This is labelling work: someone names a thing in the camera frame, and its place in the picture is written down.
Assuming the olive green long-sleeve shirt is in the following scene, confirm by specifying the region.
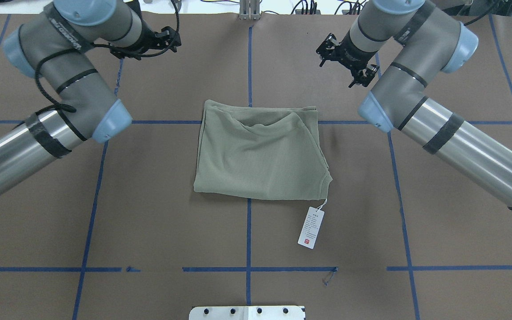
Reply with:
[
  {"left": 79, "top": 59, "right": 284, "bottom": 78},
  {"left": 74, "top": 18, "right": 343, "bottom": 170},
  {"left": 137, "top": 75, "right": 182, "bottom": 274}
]
[{"left": 193, "top": 100, "right": 332, "bottom": 200}]

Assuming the black cable bundle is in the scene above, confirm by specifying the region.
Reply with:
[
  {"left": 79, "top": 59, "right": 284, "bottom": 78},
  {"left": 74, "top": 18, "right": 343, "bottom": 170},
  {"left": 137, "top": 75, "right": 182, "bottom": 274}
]
[
  {"left": 335, "top": 0, "right": 368, "bottom": 16},
  {"left": 292, "top": 0, "right": 320, "bottom": 15}
]

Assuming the aluminium frame post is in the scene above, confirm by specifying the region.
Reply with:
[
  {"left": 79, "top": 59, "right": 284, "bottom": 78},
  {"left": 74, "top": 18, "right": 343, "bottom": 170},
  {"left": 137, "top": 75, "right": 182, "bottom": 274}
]
[{"left": 238, "top": 0, "right": 261, "bottom": 20}]

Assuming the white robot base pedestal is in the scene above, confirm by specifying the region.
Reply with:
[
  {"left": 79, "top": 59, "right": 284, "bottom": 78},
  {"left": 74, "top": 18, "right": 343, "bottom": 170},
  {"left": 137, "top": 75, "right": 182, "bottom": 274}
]
[{"left": 188, "top": 305, "right": 306, "bottom": 320}]

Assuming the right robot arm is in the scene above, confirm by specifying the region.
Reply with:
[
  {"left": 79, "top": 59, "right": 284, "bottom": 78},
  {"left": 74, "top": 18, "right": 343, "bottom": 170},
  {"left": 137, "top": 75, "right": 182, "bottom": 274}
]
[{"left": 316, "top": 0, "right": 512, "bottom": 212}]

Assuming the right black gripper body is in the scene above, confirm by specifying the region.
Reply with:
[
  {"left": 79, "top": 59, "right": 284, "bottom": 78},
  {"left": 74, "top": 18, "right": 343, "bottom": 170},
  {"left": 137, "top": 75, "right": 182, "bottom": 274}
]
[{"left": 316, "top": 33, "right": 380, "bottom": 88}]

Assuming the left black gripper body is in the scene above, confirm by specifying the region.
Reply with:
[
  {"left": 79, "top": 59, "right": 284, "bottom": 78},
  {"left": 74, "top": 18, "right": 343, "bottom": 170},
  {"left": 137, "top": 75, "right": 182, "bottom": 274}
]
[{"left": 109, "top": 26, "right": 182, "bottom": 60}]

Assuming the white shirt price tag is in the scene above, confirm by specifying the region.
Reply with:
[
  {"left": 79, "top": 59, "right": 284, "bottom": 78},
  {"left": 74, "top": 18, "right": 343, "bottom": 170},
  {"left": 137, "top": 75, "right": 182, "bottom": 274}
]
[{"left": 297, "top": 205, "right": 325, "bottom": 249}]

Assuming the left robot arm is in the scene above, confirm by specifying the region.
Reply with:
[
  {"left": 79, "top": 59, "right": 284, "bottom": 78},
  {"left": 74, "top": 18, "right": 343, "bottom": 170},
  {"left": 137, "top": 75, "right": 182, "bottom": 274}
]
[{"left": 0, "top": 0, "right": 181, "bottom": 195}]

